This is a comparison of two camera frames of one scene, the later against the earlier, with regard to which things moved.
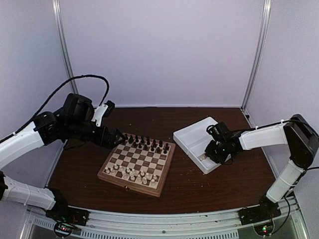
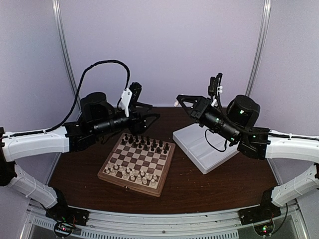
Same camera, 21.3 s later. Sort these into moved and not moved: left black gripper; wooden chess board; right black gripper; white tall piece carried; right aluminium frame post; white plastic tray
Moved: right black gripper; left black gripper
Not moved: white plastic tray; right aluminium frame post; white tall piece carried; wooden chess board
